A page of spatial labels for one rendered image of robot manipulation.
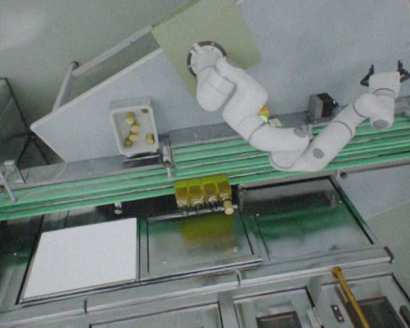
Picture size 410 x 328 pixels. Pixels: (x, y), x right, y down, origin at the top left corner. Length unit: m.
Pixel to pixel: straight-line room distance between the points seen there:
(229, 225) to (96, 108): 0.75
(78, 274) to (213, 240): 0.53
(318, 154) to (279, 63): 0.56
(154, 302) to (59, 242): 0.51
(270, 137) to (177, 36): 0.55
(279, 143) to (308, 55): 0.65
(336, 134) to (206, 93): 0.42
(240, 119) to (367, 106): 0.46
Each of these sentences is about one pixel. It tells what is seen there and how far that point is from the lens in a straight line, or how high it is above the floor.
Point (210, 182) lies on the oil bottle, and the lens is 1.56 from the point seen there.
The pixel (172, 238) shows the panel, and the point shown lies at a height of 1.14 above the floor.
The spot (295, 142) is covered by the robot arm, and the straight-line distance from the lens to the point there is 1.12.
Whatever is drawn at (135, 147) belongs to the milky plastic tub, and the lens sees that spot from 1.67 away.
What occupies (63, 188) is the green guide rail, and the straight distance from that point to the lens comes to 1.70.
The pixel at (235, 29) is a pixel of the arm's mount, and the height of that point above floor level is 0.85.
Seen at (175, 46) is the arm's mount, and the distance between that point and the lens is 1.45.
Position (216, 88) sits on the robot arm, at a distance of 1.17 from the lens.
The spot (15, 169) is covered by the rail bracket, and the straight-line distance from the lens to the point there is 1.75.
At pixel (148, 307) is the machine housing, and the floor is 1.42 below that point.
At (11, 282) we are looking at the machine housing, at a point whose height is 1.20.
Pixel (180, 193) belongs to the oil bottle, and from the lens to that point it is 1.53.
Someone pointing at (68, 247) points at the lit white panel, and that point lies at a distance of 1.67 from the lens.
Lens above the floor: 2.19
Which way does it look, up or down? 53 degrees down
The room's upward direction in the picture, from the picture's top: 167 degrees clockwise
